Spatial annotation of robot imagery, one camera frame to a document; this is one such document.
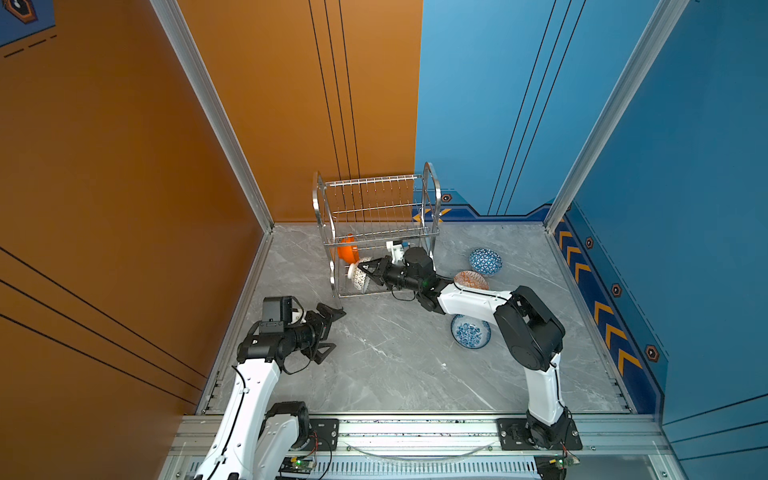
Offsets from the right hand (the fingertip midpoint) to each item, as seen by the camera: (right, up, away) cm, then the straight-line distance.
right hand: (356, 267), depth 82 cm
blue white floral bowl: (+34, -20, +7) cm, 40 cm away
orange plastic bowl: (-4, +4, +13) cm, 14 cm away
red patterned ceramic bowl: (+36, -5, +17) cm, 40 cm away
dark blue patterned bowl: (+44, +1, +24) cm, 50 cm away
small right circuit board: (+50, -45, -13) cm, 69 cm away
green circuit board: (-12, -46, -12) cm, 49 cm away
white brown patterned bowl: (+1, -2, 0) cm, 2 cm away
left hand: (-3, -14, -5) cm, 15 cm away
